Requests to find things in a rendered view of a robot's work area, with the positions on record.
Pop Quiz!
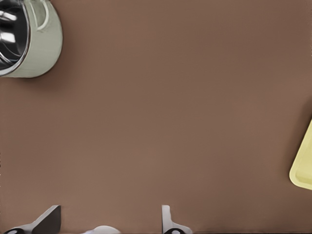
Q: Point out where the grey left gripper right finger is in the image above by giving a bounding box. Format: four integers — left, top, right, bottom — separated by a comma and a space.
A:
161, 205, 193, 234

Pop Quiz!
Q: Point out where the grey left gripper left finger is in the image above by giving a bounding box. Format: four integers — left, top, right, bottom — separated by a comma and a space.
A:
3, 204, 62, 234

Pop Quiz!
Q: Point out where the pale yellow tray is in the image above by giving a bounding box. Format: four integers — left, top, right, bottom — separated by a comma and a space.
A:
289, 117, 312, 191

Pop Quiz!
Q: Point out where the white cup with steel interior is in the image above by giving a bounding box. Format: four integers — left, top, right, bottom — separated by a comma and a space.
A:
0, 0, 63, 79

